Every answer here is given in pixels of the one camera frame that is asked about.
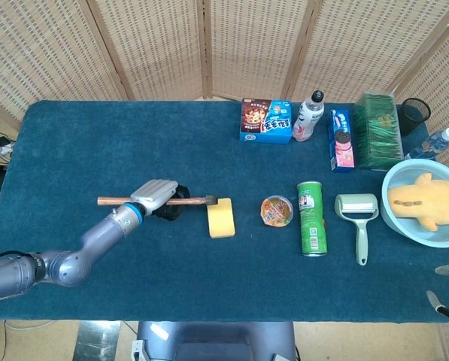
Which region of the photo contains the grey metal floor plate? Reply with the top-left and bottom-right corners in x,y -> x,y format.
72,320 -> 122,361

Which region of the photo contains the green chips can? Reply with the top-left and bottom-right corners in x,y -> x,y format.
296,180 -> 329,258

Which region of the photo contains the blue brown cookie box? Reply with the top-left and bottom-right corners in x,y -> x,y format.
239,98 -> 293,145

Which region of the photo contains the black mesh pen holder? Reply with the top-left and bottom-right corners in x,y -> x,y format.
399,97 -> 432,137

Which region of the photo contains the yellow sponge block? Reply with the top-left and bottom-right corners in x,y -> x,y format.
206,197 -> 236,239

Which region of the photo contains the wooden handle claw hammer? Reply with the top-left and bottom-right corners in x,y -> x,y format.
97,194 -> 218,208

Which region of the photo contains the yellow plush toy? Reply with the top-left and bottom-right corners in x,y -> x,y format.
387,172 -> 449,232

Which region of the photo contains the green patterned tissue box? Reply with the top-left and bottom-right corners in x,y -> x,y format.
351,91 -> 405,172

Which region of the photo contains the small instant noodle cup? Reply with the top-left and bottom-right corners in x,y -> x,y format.
260,195 -> 294,228

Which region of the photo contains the clear water bottle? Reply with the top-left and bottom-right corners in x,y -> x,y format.
404,127 -> 449,162

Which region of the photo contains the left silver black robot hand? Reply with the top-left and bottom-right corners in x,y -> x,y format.
129,179 -> 191,223

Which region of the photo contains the dark blue table carpet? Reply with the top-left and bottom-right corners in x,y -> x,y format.
0,99 -> 449,324

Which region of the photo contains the woven bamboo folding screen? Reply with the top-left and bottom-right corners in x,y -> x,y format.
0,0 -> 449,177

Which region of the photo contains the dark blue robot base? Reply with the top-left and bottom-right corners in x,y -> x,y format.
132,320 -> 300,361

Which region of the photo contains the light blue plastic basin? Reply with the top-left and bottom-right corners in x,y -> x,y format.
381,158 -> 449,249

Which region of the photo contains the pale green lint roller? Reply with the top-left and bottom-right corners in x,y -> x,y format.
334,193 -> 380,267

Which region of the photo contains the white floor cable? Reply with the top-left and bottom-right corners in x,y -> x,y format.
4,320 -> 56,331

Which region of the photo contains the white pink drink bottle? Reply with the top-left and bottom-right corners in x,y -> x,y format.
291,89 -> 326,143

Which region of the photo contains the blue pink sandwich cookie box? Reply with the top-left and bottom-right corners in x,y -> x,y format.
328,108 -> 356,173

